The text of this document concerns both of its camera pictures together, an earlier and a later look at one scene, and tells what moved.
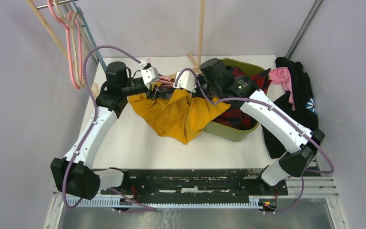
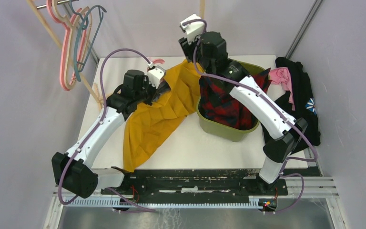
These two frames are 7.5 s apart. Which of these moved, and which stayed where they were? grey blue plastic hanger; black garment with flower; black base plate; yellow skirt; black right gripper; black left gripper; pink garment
Moved: black right gripper; grey blue plastic hanger; yellow skirt
Stayed: black garment with flower; black left gripper; black base plate; pink garment
